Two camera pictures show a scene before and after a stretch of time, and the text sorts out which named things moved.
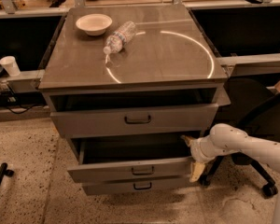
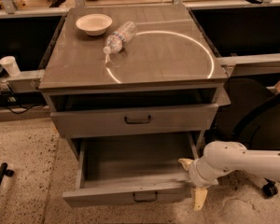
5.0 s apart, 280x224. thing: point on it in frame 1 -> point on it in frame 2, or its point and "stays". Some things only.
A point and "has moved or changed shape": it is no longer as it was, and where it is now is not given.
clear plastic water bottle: [117, 40] stays
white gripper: [197, 150] -> [195, 174]
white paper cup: [10, 65] stays
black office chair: [256, 109] stays
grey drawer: [131, 159] has moved or changed shape
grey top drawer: [134, 122] stays
